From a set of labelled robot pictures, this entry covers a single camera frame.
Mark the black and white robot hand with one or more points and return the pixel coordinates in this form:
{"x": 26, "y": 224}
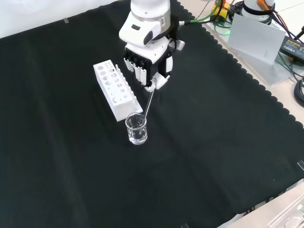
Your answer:
{"x": 156, "y": 54}

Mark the grey tape strip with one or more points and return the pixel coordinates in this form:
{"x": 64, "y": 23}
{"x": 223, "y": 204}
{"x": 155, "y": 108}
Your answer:
{"x": 66, "y": 21}

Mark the black bench cloth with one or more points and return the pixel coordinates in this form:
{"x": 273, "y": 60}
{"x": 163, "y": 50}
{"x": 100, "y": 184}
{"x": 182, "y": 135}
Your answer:
{"x": 71, "y": 154}

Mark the black cloth clip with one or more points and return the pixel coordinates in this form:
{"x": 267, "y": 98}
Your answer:
{"x": 184, "y": 225}
{"x": 300, "y": 165}

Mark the yellow stop button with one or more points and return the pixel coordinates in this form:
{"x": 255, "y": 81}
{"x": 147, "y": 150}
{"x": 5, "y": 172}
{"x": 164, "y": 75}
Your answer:
{"x": 222, "y": 9}

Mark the clear glass beaker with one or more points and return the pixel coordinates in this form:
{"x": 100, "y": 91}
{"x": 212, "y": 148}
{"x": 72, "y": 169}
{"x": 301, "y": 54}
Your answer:
{"x": 136, "y": 136}

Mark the black power adapter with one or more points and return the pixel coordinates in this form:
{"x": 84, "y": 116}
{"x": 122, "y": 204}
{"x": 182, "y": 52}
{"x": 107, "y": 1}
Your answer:
{"x": 293, "y": 47}

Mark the white test tube rack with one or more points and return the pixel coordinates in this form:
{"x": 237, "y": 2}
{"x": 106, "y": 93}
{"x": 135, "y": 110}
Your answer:
{"x": 118, "y": 104}

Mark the clear glass rod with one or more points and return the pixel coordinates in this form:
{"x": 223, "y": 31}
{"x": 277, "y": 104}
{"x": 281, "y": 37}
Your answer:
{"x": 149, "y": 103}

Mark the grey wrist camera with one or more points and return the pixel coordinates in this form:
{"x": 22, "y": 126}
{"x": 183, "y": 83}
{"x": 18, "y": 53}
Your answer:
{"x": 181, "y": 44}

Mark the pale upright board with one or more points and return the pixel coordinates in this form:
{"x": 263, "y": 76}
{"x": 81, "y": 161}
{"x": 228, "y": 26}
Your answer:
{"x": 256, "y": 38}

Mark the silver metal case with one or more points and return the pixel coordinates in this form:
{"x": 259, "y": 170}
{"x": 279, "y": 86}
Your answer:
{"x": 273, "y": 211}

